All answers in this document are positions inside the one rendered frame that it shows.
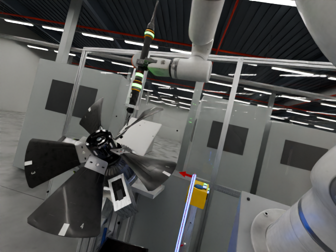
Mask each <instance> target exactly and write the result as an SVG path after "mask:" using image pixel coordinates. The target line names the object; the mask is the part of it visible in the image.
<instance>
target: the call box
mask: <svg viewBox="0 0 336 252"><path fill-rule="evenodd" d="M196 184H198V185H201V186H202V188H197V187H195V185H196ZM190 186H191V183H190V185H189V186H188V190H187V194H186V198H185V203H187V199H188V195H189V191H190ZM203 186H204V182H201V181H198V180H195V181H194V185H193V190H192V194H191V198H190V203H189V204H190V205H192V206H195V207H198V208H200V209H204V206H205V202H206V198H207V193H208V189H209V184H207V186H206V189H207V190H204V189H203Z"/></svg>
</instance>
